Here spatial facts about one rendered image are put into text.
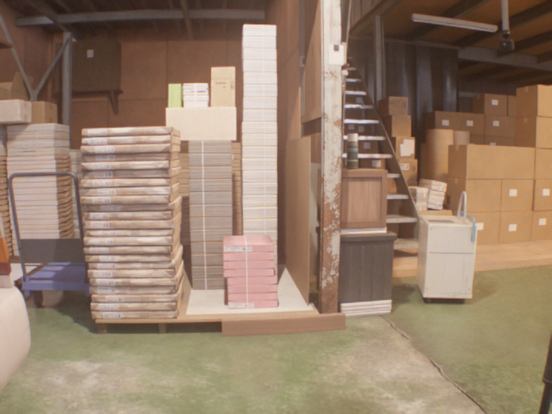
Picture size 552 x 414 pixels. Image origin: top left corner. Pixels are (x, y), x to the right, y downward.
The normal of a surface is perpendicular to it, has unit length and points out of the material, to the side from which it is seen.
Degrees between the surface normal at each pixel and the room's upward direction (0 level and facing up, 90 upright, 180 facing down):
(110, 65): 90
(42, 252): 99
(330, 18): 90
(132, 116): 90
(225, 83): 90
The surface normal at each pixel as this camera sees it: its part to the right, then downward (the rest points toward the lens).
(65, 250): 0.13, 0.27
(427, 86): -0.37, 0.12
